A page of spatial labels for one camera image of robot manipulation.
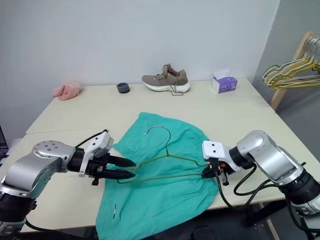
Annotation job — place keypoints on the pink fluffy cloth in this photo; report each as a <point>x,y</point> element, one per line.
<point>67,90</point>

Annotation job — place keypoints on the green shorts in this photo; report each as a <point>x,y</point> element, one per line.
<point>162,195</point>

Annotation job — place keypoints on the white plastic-coated hanger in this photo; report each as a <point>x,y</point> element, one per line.
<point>275,69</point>

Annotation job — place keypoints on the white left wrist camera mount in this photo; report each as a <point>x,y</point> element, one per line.
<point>100,142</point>

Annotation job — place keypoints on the wooden clothes rack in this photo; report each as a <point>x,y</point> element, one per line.
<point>281,93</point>

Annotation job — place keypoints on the purple tissue box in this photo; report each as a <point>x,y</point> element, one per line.
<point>225,83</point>

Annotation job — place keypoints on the brown sneaker with white sole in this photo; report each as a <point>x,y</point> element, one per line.
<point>165,80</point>

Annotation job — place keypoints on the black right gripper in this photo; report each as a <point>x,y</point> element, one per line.
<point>220,168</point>

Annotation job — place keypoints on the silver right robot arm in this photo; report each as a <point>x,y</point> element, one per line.
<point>272,160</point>

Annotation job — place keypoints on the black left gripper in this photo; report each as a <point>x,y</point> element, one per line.
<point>96,166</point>

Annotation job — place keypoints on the yellow plastic-coated hanger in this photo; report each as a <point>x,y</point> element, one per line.
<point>290,73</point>

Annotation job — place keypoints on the green plastic-coated hanger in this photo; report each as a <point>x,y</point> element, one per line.
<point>277,86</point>

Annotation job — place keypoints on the black table frame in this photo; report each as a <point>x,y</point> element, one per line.
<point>262,215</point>

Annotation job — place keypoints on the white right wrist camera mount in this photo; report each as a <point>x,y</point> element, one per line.
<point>215,150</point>

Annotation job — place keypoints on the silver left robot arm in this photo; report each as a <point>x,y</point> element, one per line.
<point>37,165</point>

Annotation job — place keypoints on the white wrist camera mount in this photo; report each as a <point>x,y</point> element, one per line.
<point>100,142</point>
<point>215,150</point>

